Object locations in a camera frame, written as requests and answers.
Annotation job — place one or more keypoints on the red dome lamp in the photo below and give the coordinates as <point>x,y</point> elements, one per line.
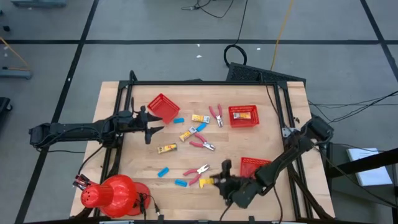
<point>115,194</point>

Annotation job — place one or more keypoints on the blue eraser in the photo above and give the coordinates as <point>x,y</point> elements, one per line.
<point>163,172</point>
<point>201,127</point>
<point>178,120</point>
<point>181,183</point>

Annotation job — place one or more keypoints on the black perforated computer case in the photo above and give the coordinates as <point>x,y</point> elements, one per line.
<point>248,74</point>

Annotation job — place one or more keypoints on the white booklet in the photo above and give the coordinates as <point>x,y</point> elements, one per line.
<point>370,174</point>

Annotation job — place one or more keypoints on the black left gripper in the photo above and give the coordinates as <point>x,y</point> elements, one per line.
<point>144,124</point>

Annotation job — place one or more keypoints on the black aluminium table frame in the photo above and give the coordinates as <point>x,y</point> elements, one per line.
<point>202,83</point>

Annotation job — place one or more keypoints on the red plastic basket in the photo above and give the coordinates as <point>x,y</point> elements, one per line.
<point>163,107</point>
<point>248,166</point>
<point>248,124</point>

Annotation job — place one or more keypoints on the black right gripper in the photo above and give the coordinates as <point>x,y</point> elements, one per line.
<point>228,183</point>

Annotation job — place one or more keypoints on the red and black clamp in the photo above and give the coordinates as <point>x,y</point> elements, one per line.
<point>81,182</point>

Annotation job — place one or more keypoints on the silver metal bracket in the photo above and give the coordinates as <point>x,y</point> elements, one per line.
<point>286,131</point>

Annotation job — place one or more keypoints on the yellow staples box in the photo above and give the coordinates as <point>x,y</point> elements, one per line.
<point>200,118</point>
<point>186,135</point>
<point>204,183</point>
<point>167,148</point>
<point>242,116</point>

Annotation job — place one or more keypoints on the black side stand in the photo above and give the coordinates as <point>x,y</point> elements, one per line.
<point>357,163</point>

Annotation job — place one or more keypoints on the yellow rod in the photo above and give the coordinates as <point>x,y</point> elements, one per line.
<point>15,53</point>

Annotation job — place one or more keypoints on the grey floor base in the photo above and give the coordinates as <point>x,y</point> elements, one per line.
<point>15,74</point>
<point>38,3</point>

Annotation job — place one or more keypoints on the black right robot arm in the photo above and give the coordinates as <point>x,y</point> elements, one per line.
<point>280,165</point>

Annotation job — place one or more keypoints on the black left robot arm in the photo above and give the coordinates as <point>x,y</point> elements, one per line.
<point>77,129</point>

